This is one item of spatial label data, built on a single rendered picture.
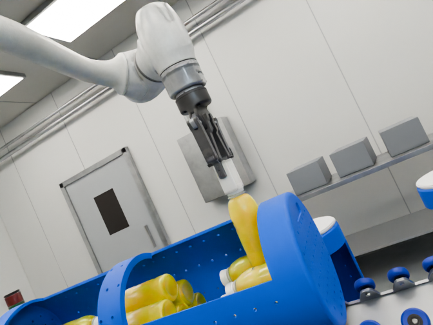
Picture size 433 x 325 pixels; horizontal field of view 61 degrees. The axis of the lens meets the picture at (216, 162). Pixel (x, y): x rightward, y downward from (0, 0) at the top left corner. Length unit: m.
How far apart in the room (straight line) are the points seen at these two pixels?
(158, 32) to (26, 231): 5.69
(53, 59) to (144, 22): 0.20
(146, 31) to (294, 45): 3.38
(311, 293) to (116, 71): 0.64
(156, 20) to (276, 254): 0.53
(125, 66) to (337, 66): 3.31
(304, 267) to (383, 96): 3.45
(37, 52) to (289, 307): 0.66
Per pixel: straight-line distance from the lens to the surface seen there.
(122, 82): 0.92
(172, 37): 0.82
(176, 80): 0.80
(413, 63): 4.09
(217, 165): 0.77
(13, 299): 1.82
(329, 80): 4.06
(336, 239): 1.26
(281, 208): 0.72
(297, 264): 0.68
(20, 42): 0.79
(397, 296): 0.93
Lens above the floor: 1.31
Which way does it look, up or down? 3 degrees up
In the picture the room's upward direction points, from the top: 25 degrees counter-clockwise
